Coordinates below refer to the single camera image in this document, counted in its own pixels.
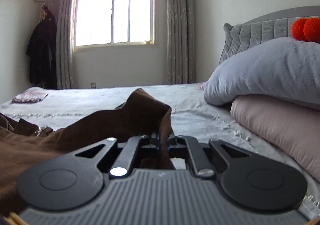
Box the brown coat with fur collar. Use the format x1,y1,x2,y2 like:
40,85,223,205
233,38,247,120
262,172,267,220
1,89,174,216

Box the grey striped bedspread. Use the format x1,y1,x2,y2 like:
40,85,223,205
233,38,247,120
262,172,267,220
1,84,319,218

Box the pink folded duvet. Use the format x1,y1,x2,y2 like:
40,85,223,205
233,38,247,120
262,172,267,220
231,95,319,181

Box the small folded patterned cloth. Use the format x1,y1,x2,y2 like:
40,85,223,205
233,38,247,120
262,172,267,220
12,87,48,104

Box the grey folded duvet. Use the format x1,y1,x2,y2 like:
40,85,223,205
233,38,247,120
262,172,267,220
204,37,319,110

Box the grey quilted headboard pillow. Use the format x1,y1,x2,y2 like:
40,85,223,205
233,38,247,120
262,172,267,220
219,17,298,63

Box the bright window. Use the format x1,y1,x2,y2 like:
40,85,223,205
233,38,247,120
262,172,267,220
75,0,155,48

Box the red plush toy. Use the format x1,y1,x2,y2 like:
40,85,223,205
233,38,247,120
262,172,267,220
291,17,320,44

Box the right grey curtain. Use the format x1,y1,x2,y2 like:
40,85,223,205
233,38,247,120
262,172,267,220
166,0,196,84

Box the grey curtain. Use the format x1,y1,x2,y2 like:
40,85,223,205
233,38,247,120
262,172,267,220
45,0,76,90
166,0,196,84

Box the grey bed headboard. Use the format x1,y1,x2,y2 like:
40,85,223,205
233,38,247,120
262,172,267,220
241,6,320,26

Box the left grey curtain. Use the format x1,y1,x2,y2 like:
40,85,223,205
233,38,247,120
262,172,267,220
45,0,76,90

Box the wall socket under window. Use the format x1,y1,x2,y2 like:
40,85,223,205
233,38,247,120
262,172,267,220
91,83,97,89

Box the dark clothes hanging on wall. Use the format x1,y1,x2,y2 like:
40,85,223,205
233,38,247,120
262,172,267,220
26,6,57,90

